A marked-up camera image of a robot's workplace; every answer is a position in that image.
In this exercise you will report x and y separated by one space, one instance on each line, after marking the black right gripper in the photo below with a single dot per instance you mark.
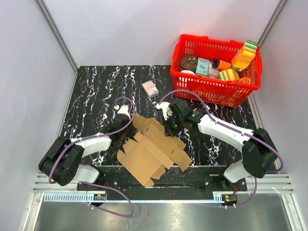
169 131

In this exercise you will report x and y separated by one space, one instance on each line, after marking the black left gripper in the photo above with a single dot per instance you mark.
132 130

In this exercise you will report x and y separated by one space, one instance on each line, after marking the brown cardboard box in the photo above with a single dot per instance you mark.
150 152

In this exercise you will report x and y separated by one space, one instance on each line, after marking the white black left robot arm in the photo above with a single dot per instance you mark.
62 161

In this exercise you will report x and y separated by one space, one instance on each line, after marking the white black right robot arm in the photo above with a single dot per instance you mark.
257 149

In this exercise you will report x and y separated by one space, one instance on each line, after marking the small grey card box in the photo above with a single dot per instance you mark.
150 89

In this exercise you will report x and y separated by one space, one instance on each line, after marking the teal small box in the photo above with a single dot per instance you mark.
202 67

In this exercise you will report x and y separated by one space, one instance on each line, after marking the pink grey small box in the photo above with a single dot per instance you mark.
212 72

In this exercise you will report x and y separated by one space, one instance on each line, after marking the white round container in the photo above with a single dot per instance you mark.
188 72

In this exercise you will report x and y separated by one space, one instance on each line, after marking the brown round bread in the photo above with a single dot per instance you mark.
188 62

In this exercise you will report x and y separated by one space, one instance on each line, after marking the red plastic shopping basket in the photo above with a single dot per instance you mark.
212 90

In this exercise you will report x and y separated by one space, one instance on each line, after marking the yellow green striped sponge pack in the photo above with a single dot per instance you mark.
229 75

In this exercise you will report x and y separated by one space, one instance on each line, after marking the orange can with blue lid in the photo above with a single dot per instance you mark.
221 65

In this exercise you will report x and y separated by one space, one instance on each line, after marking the small orange packet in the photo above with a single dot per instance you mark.
245 80

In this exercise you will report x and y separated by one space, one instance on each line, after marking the tall orange juice carton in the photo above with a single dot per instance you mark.
244 56

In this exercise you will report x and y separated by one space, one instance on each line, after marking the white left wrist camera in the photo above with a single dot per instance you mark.
122 110

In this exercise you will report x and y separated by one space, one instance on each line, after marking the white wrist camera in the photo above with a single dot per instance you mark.
122 110
164 107

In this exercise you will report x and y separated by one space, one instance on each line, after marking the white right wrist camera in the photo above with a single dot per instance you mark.
164 107

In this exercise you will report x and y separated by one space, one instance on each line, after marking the aluminium front rail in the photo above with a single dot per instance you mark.
183 196

